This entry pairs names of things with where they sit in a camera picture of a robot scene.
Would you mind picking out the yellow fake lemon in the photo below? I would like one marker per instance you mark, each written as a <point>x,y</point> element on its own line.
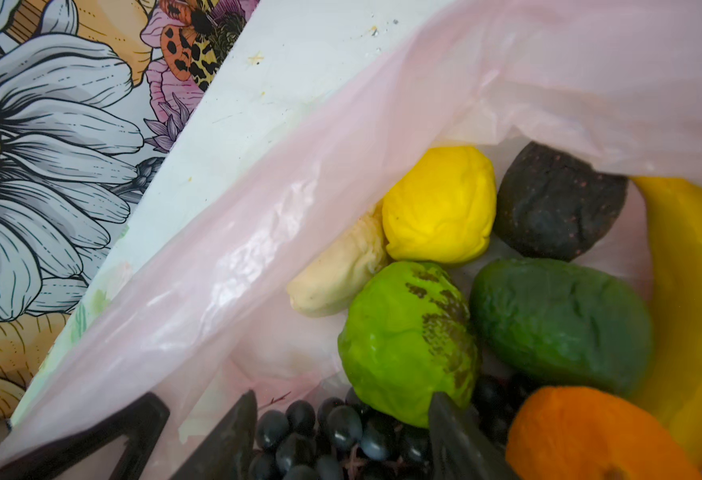
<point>443,209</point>

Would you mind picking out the bright green fake lime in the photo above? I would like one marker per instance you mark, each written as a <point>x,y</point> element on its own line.
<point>408,335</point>

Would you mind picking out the yellow fake banana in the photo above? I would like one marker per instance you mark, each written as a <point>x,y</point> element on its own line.
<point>672,389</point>

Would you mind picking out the orange fake tangerine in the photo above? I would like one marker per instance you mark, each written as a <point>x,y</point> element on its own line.
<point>584,433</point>

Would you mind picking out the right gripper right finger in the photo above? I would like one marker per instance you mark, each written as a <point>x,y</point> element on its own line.
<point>460,450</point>

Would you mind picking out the pink plastic bag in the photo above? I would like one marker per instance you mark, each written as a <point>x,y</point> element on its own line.
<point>206,319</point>

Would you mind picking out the dark purple fake fruit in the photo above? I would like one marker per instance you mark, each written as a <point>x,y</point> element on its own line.
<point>551,204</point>

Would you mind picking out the dark green fake avocado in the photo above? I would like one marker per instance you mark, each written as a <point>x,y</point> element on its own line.
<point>565,324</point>

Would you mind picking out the black fake grape bunch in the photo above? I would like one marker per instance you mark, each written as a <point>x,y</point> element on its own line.
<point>345,439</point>

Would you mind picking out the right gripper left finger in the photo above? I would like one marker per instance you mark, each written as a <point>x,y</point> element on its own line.
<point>122,444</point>

